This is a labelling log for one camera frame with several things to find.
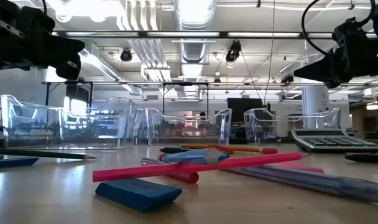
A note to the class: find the red marker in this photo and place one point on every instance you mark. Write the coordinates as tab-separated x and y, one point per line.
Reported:
186	178

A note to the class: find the clear purple pen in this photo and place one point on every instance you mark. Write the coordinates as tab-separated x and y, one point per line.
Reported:
316	183

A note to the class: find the black monitor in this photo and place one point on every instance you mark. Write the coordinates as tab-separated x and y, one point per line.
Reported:
245	109

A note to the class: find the black ceiling spotlight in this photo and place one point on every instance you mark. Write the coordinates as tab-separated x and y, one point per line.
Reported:
233	51
126	55

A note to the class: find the black overhead beam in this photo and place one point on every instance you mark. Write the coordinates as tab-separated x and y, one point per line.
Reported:
142	34

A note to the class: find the long green pencil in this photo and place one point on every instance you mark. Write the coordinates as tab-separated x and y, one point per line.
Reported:
36	153

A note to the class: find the black metal rack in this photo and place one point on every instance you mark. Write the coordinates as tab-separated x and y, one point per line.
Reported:
91	93

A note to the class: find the white ceiling duct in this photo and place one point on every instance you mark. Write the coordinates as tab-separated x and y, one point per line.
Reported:
99	67

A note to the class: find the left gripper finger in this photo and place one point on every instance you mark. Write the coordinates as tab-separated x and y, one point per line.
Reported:
63	49
69	68

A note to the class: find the blue eraser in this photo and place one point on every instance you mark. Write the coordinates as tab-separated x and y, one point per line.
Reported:
11	163
136	194

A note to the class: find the black pen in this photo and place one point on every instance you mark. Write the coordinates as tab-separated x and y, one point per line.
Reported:
369	158
172	150

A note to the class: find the grey desk calculator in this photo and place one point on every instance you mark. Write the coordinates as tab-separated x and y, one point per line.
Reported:
332	143

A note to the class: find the clear plastic bin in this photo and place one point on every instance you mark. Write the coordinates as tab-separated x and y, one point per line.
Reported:
270	133
30	137
142	124
189	137

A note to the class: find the orange pencil pink eraser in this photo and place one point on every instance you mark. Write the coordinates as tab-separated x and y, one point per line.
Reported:
238	149

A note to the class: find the silver ceiling duct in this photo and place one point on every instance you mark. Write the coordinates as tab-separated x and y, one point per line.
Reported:
193	15

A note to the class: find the white round column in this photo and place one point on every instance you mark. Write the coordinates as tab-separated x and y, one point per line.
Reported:
315	105

